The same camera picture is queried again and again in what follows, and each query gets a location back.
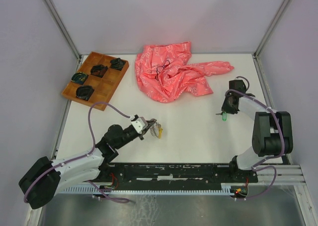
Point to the pink patterned cloth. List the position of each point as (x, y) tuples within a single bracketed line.
[(179, 77)]

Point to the dark green rolled item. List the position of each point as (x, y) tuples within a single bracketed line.
[(79, 78)]

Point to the dark rolled item bottom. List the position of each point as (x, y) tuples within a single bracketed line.
[(84, 92)]

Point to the eyeglasses on cloth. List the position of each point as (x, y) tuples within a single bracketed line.
[(159, 69)]

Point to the left aluminium frame post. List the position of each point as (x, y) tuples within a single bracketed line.
[(58, 21)]

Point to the dark rolled item middle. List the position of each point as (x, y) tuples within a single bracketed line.
[(98, 70)]

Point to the dark rolled item top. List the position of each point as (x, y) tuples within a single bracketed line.
[(117, 64)]

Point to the wooden compartment tray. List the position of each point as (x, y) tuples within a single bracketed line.
[(96, 80)]

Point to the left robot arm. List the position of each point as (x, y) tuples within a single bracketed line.
[(46, 178)]

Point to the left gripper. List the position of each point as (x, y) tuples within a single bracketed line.
[(150, 122)]

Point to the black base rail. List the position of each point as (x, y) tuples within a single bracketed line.
[(172, 176)]

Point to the aluminium frame post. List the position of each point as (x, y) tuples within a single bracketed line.
[(272, 26), (58, 21)]

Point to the key with green tag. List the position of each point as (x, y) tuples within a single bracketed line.
[(223, 115)]

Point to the right aluminium frame post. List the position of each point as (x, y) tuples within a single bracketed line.
[(272, 26)]

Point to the large keyring with yellow handle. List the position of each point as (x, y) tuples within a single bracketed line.
[(156, 130)]

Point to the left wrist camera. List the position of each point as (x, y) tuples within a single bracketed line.
[(139, 123)]

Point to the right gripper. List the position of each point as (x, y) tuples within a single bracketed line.
[(225, 108)]

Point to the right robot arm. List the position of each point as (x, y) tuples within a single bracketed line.
[(272, 135)]

